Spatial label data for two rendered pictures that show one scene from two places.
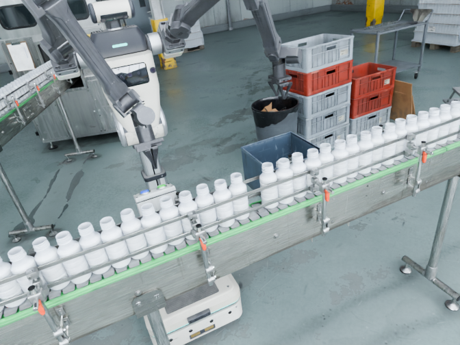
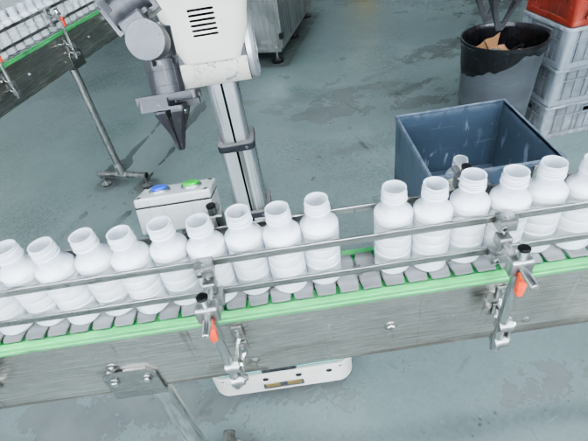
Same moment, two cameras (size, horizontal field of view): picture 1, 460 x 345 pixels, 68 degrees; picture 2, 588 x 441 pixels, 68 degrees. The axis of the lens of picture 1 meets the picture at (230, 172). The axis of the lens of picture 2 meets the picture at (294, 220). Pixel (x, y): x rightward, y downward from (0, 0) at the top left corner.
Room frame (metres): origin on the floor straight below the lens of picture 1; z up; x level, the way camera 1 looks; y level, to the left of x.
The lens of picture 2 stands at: (0.47, -0.17, 1.56)
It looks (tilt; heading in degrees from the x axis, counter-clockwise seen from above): 40 degrees down; 22
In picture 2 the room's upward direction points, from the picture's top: 10 degrees counter-clockwise
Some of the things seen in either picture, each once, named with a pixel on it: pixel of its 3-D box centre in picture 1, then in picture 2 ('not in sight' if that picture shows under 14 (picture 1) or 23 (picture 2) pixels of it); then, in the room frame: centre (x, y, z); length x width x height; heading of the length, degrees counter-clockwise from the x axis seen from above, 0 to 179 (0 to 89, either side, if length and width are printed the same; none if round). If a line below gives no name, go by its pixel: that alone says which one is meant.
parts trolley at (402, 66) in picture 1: (388, 49); not in sight; (5.25, -2.64, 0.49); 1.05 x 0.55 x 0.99; 111
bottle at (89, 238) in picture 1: (93, 248); (31, 283); (0.79, 0.43, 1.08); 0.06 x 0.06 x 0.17
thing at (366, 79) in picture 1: (361, 79); not in sight; (3.74, -1.61, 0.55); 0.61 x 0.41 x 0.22; 113
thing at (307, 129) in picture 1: (315, 116); (577, 66); (3.40, -0.99, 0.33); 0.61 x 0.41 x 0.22; 117
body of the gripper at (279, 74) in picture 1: (278, 71); not in sight; (1.52, -0.28, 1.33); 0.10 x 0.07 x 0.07; 21
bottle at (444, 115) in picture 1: (441, 124); not in sight; (1.29, -0.91, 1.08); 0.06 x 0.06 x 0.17
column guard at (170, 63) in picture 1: (163, 44); not in sight; (8.64, 1.14, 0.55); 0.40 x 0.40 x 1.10; 21
